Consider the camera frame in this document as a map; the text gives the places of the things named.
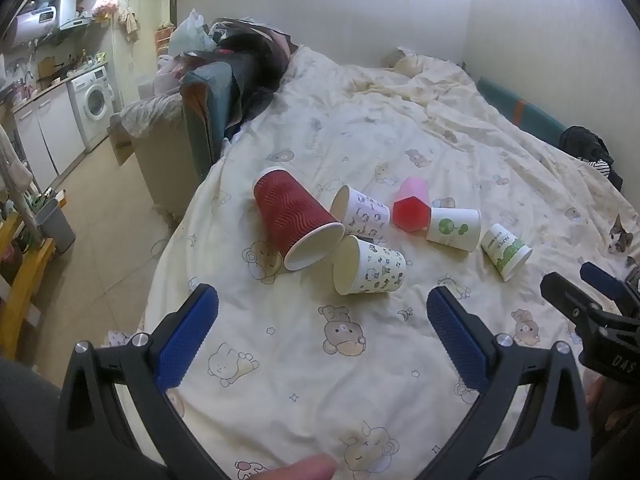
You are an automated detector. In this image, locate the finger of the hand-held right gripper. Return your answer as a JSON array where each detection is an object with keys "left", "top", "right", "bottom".
[
  {"left": 580, "top": 261, "right": 640, "bottom": 311},
  {"left": 540, "top": 271, "right": 607, "bottom": 333}
]

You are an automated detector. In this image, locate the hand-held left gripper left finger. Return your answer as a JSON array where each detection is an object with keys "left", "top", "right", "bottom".
[{"left": 55, "top": 283, "right": 231, "bottom": 480}]

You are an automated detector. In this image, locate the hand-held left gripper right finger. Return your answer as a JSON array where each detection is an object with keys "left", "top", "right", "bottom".
[{"left": 425, "top": 285, "right": 593, "bottom": 480}]

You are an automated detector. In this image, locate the white cup green label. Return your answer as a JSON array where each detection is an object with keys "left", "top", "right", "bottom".
[{"left": 481, "top": 223, "right": 533, "bottom": 282}]

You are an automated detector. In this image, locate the cream cup green animal print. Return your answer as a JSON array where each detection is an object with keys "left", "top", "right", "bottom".
[{"left": 332, "top": 235, "right": 407, "bottom": 297}]

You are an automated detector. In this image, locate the white cup green tree print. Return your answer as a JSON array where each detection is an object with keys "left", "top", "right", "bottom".
[{"left": 426, "top": 207, "right": 482, "bottom": 253}]

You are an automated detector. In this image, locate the pink plastic cup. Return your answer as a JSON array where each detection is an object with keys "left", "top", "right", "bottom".
[{"left": 392, "top": 176, "right": 432, "bottom": 233}]

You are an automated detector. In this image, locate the white cup grey animal print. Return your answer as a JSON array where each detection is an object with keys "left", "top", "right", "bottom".
[{"left": 330, "top": 185, "right": 392, "bottom": 241}]

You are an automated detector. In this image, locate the red ripple paper cup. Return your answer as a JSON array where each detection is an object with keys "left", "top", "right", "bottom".
[{"left": 252, "top": 166, "right": 347, "bottom": 272}]

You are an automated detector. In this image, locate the person's right hand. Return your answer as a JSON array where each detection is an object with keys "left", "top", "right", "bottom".
[{"left": 584, "top": 374, "right": 640, "bottom": 433}]

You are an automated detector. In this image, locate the person's left hand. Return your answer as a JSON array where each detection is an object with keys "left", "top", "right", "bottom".
[{"left": 248, "top": 452, "right": 337, "bottom": 480}]

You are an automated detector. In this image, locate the tabby cat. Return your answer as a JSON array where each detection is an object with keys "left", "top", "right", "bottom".
[{"left": 607, "top": 214, "right": 637, "bottom": 256}]

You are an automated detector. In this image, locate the black clothes heap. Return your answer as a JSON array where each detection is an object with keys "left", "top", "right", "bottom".
[{"left": 558, "top": 126, "right": 623, "bottom": 191}]

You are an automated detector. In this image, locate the yellow wooden table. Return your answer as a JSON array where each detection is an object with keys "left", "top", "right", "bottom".
[{"left": 0, "top": 212, "right": 56, "bottom": 346}]

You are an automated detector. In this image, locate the grey trash bin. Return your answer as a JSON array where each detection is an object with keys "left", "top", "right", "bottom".
[{"left": 34, "top": 197, "right": 77, "bottom": 255}]

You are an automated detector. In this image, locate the beige sofa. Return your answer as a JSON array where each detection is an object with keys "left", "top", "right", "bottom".
[{"left": 107, "top": 92, "right": 201, "bottom": 221}]

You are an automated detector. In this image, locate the grey cloth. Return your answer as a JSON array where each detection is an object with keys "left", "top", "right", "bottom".
[{"left": 0, "top": 359, "right": 63, "bottom": 480}]

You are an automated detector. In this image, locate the cardboard box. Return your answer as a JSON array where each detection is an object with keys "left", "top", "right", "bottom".
[{"left": 107, "top": 125, "right": 135, "bottom": 167}]

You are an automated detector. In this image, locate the teal cushion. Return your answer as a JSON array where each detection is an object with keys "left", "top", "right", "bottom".
[{"left": 179, "top": 60, "right": 241, "bottom": 178}]

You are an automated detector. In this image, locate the white kitchen cabinet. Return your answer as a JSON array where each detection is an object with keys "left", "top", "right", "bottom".
[{"left": 12, "top": 82, "right": 87, "bottom": 191}]

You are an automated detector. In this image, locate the white washing machine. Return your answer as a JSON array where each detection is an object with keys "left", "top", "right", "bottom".
[{"left": 67, "top": 65, "right": 117, "bottom": 153}]

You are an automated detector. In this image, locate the dark clothing pile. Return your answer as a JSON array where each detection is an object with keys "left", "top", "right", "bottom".
[{"left": 210, "top": 17, "right": 301, "bottom": 128}]

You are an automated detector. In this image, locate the cream pillow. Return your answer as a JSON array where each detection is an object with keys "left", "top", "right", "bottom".
[{"left": 382, "top": 47, "right": 426, "bottom": 76}]

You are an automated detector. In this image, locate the white plastic bag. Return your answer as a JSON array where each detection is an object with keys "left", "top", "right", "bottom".
[{"left": 167, "top": 9, "right": 218, "bottom": 58}]

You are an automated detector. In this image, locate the hanging beige towel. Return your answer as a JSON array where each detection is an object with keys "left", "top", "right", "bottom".
[{"left": 117, "top": 7, "right": 141, "bottom": 43}]

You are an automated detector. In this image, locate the white water heater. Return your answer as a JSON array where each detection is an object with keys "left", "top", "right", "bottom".
[{"left": 12, "top": 0, "right": 78, "bottom": 46}]

